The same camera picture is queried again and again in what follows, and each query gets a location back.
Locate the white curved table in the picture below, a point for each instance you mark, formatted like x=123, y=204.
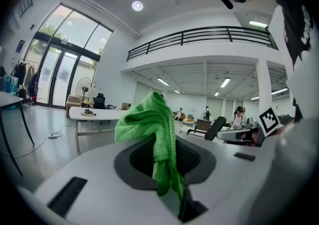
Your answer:
x=99, y=114

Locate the black chair with metal frame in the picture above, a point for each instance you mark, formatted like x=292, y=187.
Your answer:
x=215, y=128

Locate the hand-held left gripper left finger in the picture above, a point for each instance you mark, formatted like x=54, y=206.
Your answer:
x=99, y=181

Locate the person's black printed t-shirt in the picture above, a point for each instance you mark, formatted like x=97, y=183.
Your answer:
x=294, y=20

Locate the group of ceiling strip lights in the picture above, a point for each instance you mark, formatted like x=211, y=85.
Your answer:
x=225, y=82

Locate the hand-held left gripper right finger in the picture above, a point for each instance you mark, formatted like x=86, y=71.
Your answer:
x=224, y=171

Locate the black office chair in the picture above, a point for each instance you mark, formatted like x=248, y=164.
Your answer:
x=99, y=100

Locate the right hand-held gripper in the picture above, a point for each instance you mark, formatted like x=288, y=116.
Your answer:
x=270, y=122

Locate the brown cardboard box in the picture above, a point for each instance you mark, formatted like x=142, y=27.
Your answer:
x=74, y=103

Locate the black framed glass door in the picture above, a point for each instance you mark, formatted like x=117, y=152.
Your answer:
x=72, y=52

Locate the black mezzanine railing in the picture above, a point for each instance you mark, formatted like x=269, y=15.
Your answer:
x=199, y=37

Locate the green microfibre cloth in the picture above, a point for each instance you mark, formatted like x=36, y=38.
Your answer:
x=147, y=117

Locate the person's right forearm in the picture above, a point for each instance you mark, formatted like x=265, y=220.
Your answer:
x=284, y=129

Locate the grey table with black legs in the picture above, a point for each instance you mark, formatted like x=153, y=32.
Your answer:
x=10, y=99

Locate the clothes rack with garments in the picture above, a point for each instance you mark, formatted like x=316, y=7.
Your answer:
x=25, y=79

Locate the blue wall poster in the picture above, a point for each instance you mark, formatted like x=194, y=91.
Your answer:
x=20, y=45

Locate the round ceiling downlight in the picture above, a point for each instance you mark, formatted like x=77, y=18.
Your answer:
x=137, y=6

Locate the small cardboard box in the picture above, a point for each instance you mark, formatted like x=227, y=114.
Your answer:
x=125, y=106

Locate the yellow white bean bag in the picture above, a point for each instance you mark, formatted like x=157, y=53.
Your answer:
x=188, y=121

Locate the white pedestal fan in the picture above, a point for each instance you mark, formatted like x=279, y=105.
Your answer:
x=86, y=88

